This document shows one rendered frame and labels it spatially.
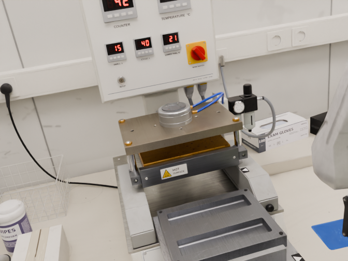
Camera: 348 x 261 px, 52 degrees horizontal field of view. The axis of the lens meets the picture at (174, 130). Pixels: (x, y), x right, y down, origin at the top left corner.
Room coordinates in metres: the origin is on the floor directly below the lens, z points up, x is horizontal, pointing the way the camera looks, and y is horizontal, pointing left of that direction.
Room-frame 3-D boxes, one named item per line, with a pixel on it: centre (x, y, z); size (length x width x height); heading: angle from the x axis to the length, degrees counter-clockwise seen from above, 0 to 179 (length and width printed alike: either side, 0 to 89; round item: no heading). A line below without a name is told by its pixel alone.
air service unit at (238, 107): (0.97, -0.20, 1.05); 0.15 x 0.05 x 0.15; 100
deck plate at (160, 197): (0.83, 0.00, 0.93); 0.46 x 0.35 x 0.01; 10
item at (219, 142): (0.80, -0.02, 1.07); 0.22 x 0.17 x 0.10; 100
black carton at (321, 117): (1.25, -0.59, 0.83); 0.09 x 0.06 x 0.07; 110
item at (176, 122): (0.84, -0.02, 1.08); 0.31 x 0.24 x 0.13; 100
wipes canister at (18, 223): (0.88, 0.51, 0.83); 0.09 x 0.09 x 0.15
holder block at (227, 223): (0.55, -0.05, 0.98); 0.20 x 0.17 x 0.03; 100
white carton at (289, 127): (1.25, -0.39, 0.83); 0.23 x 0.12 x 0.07; 109
